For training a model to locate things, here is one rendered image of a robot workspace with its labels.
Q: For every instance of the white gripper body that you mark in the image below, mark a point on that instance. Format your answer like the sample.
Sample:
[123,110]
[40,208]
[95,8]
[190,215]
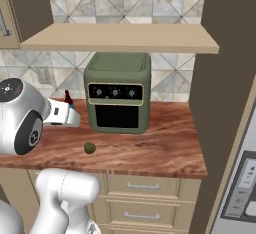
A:
[73,118]

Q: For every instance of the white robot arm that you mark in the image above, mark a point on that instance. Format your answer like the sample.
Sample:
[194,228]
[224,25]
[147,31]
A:
[23,118]

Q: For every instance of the green kiwi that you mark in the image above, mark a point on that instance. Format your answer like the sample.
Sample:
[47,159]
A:
[90,148]

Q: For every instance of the brown beer bottle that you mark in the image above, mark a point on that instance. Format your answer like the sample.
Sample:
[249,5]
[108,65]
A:
[68,97]

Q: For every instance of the green toaster oven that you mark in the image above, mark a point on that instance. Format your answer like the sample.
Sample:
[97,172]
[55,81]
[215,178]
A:
[116,78]

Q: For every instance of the beige drawer front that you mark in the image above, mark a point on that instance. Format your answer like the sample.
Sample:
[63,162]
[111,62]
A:
[140,231]
[116,186]
[115,213]

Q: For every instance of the beige base cupboard door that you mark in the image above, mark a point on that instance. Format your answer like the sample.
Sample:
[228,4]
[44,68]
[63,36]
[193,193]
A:
[16,188]

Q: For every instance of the dark brown tall cabinet panel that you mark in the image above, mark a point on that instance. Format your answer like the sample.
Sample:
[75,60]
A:
[226,44]

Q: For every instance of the white wall outlet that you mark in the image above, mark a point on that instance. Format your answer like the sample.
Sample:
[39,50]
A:
[42,74]

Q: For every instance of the beige wall shelf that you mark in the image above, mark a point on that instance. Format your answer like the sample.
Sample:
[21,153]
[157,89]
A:
[126,38]

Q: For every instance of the dark brown wall cupboard side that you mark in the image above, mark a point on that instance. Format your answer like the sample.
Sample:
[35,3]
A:
[31,1]

